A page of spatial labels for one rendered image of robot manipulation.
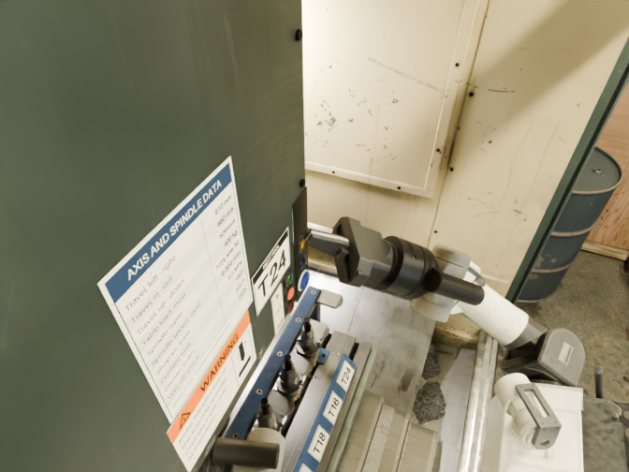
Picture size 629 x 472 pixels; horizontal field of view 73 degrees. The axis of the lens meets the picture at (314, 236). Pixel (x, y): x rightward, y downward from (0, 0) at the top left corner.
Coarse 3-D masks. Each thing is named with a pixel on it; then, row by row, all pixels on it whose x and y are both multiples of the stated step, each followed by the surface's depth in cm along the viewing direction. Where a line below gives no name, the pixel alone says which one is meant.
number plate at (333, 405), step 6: (330, 396) 127; (336, 396) 128; (330, 402) 126; (336, 402) 128; (342, 402) 129; (330, 408) 125; (336, 408) 127; (324, 414) 123; (330, 414) 125; (336, 414) 126; (330, 420) 124
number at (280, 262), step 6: (282, 252) 56; (276, 258) 55; (282, 258) 57; (276, 264) 55; (282, 264) 57; (270, 270) 54; (276, 270) 56; (282, 270) 58; (270, 276) 54; (276, 276) 57; (270, 282) 55; (270, 288) 55
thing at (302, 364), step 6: (294, 354) 108; (294, 360) 107; (300, 360) 107; (306, 360) 107; (282, 366) 105; (300, 366) 105; (306, 366) 105; (312, 366) 105; (300, 372) 104; (306, 372) 104
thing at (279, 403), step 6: (270, 390) 101; (270, 396) 100; (276, 396) 100; (282, 396) 100; (288, 396) 100; (270, 402) 99; (276, 402) 99; (282, 402) 99; (288, 402) 99; (276, 408) 97; (282, 408) 97; (288, 408) 97; (282, 414) 96; (288, 414) 97
